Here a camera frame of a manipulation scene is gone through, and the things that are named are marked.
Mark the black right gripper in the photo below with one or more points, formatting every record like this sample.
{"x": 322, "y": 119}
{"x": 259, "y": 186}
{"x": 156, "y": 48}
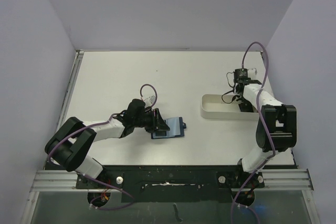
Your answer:
{"x": 244, "y": 105}

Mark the aluminium frame rail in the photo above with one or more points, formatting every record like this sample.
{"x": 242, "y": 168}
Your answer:
{"x": 287, "y": 179}

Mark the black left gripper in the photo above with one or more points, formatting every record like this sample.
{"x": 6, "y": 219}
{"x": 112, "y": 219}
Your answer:
{"x": 157, "y": 122}

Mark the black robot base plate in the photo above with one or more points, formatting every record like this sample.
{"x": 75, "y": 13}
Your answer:
{"x": 157, "y": 183}

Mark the blue leather card holder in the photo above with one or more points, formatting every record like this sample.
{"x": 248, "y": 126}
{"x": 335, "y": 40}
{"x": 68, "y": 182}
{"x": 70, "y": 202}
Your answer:
{"x": 177, "y": 128}

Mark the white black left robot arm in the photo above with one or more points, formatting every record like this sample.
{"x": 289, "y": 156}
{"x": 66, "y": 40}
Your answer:
{"x": 70, "y": 145}

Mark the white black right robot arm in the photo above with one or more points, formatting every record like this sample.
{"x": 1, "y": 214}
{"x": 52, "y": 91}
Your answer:
{"x": 276, "y": 130}

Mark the white plastic card tray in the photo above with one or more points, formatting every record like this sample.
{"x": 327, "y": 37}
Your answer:
{"x": 212, "y": 107}

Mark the black credit card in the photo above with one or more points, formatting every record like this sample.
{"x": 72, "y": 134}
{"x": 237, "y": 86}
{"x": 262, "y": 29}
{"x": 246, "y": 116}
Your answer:
{"x": 160, "y": 134}
{"x": 246, "y": 107}

